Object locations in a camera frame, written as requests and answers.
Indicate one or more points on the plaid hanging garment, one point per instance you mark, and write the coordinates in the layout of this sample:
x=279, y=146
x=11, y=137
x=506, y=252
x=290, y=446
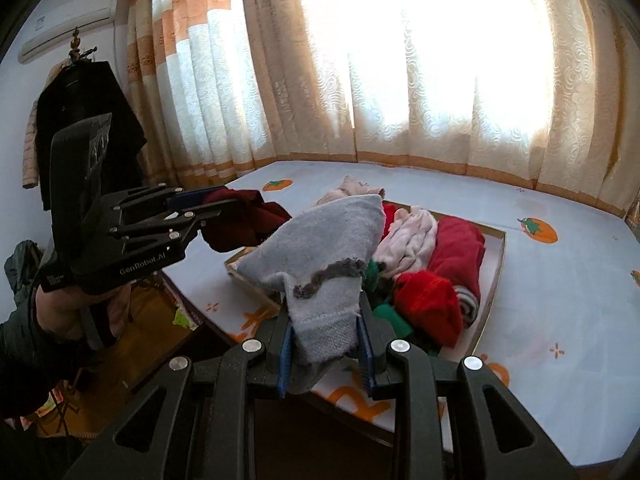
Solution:
x=30, y=160

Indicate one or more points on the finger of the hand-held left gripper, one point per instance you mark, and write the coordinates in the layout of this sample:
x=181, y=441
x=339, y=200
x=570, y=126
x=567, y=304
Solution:
x=185, y=199
x=190, y=222

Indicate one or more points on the bright red underwear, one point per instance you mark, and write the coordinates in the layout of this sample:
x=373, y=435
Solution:
x=430, y=305

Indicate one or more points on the dark red underwear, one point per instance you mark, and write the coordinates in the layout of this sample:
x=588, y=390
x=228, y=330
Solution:
x=245, y=220

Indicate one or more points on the green and black underwear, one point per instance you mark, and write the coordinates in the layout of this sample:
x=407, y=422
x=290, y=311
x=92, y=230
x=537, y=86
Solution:
x=387, y=312

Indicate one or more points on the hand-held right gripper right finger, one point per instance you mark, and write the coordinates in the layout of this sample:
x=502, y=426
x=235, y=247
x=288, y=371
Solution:
x=366, y=365

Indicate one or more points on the person's left forearm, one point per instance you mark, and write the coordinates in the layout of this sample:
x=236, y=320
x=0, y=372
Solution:
x=25, y=360

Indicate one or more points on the red underwear with grey waistband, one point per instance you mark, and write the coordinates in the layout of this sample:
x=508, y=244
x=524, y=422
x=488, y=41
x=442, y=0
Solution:
x=460, y=255

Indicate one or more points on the wooden coat rack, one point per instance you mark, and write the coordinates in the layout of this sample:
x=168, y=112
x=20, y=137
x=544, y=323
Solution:
x=76, y=42

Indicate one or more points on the person's left hand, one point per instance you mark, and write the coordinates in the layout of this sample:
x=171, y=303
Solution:
x=60, y=310

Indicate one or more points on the orange and white patterned curtain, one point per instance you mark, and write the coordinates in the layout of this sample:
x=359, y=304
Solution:
x=400, y=60

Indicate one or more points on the black hanging jacket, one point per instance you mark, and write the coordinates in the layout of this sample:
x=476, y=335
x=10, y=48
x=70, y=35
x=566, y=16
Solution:
x=70, y=100

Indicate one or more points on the green yellow object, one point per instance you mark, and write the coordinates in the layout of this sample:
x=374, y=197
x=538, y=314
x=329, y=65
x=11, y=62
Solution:
x=181, y=317

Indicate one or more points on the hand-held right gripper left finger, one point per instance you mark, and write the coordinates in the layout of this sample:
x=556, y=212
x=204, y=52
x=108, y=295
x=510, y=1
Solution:
x=285, y=360

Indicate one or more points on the beige underwear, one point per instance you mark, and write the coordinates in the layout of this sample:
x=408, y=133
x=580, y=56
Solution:
x=350, y=187

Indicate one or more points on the white printed tablecloth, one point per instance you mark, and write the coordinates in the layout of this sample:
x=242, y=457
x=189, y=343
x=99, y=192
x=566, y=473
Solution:
x=550, y=310

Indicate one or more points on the shallow cardboard box tray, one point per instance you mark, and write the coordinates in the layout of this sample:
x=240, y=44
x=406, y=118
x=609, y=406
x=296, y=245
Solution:
x=492, y=260

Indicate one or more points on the white air conditioner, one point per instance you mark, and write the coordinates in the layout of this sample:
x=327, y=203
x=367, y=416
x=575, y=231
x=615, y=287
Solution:
x=65, y=25

